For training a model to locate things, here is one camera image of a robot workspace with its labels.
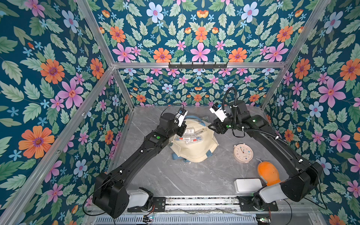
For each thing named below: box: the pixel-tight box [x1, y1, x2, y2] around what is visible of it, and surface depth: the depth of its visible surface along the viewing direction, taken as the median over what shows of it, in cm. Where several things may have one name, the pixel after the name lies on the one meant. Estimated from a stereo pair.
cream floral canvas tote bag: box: [169, 115, 220, 163], surface depth 97 cm
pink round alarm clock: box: [233, 142, 254, 164], surface depth 92 cm
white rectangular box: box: [234, 178, 263, 194], surface depth 79 cm
